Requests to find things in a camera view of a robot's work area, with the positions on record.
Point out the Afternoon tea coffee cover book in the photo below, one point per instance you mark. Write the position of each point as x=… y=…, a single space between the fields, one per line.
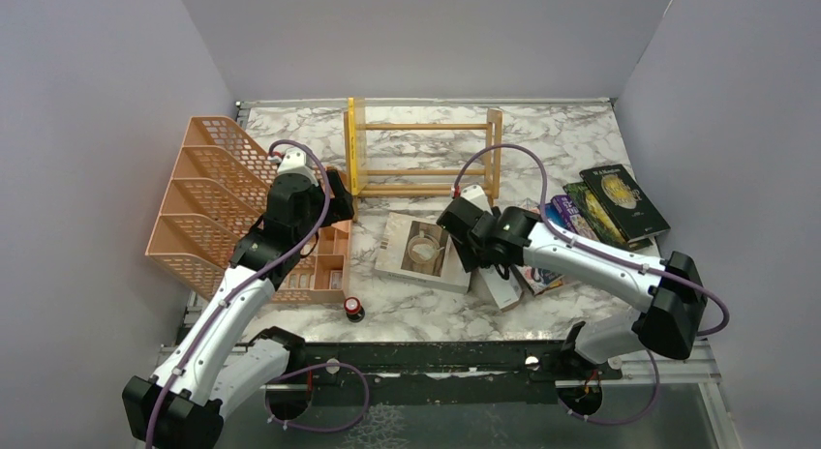
x=417 y=251

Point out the purple 52-Storey Treehouse book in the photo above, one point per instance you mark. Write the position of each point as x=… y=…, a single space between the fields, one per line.
x=572 y=217

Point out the green Alice Wonderland book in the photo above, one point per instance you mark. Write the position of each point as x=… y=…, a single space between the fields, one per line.
x=598 y=219

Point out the wooden book rack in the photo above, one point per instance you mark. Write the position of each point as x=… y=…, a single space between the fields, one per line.
x=415 y=160

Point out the blue Jane Eyre book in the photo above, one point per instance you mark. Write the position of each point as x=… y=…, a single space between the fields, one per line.
x=554 y=215

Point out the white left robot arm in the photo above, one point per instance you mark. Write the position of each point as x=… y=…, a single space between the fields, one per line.
x=187 y=400

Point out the black metal base rail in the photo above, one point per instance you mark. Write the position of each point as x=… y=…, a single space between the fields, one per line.
x=490 y=372

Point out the white Furniture Decorate book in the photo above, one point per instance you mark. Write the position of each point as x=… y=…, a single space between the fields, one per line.
x=489 y=285

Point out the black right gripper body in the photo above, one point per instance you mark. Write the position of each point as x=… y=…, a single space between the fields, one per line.
x=471 y=257

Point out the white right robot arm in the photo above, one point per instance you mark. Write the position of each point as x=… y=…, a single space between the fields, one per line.
x=665 y=305

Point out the black Moon and Sixpence book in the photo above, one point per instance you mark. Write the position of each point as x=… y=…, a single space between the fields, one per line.
x=625 y=203

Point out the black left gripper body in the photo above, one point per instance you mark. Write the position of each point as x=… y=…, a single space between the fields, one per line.
x=306 y=227

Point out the orange plastic file organizer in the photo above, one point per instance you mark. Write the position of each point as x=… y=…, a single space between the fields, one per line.
x=216 y=191

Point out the thin yellow book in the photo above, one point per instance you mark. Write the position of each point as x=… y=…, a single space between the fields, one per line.
x=351 y=145

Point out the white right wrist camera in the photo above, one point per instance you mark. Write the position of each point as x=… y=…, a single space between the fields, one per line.
x=476 y=195

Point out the floral Little Women book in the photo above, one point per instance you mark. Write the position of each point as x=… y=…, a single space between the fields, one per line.
x=540 y=281

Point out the red capped small bottle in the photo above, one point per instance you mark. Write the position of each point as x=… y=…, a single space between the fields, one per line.
x=354 y=309

